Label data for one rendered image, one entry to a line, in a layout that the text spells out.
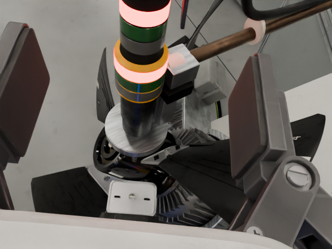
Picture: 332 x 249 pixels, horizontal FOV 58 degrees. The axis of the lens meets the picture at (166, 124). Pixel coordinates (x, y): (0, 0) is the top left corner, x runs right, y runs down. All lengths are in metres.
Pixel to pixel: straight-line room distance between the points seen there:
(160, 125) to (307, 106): 0.43
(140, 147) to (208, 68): 0.52
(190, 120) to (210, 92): 0.11
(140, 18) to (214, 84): 0.61
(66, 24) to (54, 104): 0.78
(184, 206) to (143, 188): 0.10
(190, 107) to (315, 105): 0.29
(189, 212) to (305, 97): 0.35
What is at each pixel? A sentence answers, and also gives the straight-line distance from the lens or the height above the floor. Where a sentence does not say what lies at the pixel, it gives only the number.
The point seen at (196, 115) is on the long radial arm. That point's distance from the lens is 0.77.
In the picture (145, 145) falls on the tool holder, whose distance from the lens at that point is 0.32.
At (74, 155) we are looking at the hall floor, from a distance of 1.95.
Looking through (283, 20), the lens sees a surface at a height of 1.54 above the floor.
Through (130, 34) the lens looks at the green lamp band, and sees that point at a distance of 0.21.
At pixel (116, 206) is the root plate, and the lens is 0.58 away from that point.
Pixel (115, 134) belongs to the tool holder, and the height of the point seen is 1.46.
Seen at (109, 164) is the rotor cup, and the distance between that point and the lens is 0.56.
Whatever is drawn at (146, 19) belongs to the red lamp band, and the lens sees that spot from 0.20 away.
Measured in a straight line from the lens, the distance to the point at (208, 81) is 0.78.
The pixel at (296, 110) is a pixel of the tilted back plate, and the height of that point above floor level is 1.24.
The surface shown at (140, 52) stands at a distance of 0.22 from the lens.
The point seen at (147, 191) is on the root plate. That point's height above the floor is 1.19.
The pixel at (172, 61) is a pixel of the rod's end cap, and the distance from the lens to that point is 0.27.
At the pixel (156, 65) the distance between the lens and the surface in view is 0.23.
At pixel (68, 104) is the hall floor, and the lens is 2.15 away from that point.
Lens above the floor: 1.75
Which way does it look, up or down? 58 degrees down
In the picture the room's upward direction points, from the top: 13 degrees clockwise
